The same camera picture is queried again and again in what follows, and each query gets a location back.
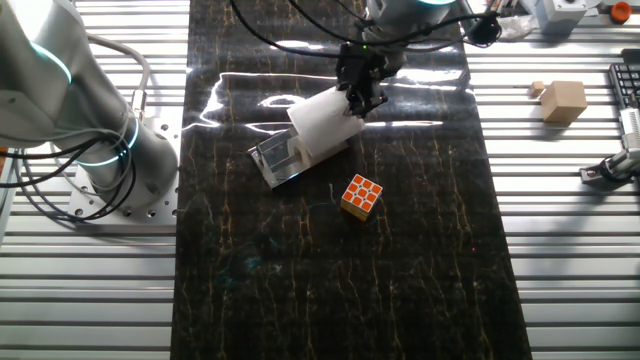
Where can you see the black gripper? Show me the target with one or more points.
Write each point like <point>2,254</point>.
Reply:
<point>365,67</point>

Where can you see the white toilet paper roll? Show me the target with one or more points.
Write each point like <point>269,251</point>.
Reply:
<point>322,125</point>

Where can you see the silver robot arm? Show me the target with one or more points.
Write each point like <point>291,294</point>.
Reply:
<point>50,100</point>

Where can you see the orange white puzzle cube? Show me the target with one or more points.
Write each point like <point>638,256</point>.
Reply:
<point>361,195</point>

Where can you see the shiny metal tray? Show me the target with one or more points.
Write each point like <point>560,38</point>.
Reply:
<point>275,160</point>

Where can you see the crumpled white plastic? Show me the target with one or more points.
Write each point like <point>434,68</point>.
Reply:
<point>517,27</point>

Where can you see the tiny wooden block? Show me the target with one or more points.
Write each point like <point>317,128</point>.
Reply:
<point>537,88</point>

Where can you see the black marble pattern mat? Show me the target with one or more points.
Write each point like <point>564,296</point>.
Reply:
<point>350,280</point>

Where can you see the large wooden block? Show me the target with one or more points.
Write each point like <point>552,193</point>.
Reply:
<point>562,102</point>

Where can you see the grey control box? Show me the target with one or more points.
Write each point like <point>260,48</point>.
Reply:
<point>565,17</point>

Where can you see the black keyboard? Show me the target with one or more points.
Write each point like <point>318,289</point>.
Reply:
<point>627,82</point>

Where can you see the orange red round button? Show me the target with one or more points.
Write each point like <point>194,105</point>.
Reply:
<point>621,11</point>

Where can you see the wrist mounted camera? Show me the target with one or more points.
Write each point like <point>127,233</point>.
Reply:
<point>484,31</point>

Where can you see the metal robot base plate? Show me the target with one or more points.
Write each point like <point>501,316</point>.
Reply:
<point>150,214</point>

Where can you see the metal camera mount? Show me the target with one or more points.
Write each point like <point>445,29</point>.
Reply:
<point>612,170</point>

